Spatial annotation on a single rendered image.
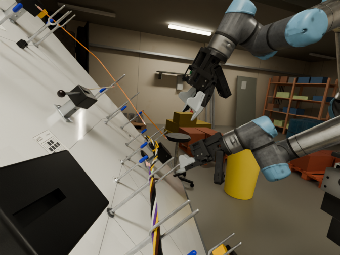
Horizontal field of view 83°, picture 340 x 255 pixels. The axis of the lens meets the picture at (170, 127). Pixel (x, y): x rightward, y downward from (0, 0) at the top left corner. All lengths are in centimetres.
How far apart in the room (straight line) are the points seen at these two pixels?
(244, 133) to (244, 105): 744
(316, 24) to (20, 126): 60
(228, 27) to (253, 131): 31
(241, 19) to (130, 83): 613
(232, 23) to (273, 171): 44
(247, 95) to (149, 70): 391
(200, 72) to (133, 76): 611
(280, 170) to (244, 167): 198
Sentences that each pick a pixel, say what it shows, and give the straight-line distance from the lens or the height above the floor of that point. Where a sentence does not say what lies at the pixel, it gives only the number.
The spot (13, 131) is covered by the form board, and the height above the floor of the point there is 128.
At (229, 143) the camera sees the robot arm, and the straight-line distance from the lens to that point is 65.
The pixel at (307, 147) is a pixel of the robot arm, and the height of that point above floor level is 121.
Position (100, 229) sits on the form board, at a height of 115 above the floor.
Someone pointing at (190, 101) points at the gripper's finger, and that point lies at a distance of 58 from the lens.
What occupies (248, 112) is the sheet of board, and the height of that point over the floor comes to 63.
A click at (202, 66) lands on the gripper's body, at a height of 142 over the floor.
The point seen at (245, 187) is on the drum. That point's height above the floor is 18.
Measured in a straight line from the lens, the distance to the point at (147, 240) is 24.
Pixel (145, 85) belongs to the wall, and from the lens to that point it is 672.
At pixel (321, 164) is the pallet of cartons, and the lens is 435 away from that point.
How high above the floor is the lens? 136
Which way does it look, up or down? 12 degrees down
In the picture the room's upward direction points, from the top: 5 degrees clockwise
